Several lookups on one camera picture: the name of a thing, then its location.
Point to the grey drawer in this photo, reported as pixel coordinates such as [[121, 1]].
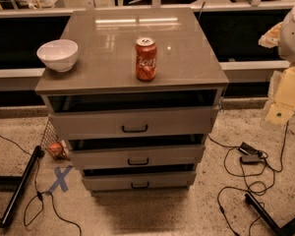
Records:
[[136, 156], [134, 123], [139, 181]]

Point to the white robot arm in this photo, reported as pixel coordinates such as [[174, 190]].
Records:
[[282, 35]]

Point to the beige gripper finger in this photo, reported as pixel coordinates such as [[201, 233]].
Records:
[[280, 106]]

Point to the black floor bar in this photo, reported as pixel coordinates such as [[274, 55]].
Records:
[[8, 214], [286, 230]]

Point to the white bowl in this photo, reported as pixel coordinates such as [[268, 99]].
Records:
[[59, 55]]

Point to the grey drawer cabinet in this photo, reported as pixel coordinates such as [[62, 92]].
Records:
[[104, 77]]

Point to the black floor bar left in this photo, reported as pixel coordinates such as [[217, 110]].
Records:
[[8, 214]]

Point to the mesh bag with onion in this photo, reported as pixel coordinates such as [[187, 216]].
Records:
[[50, 143]]

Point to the black floor bar right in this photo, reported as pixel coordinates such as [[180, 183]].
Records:
[[286, 230]]

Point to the orange soda can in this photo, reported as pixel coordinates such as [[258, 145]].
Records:
[[145, 59]]

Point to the black power adapter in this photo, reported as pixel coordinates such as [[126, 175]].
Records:
[[250, 155]]

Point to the blue tape cross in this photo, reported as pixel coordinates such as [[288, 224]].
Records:
[[60, 182]]

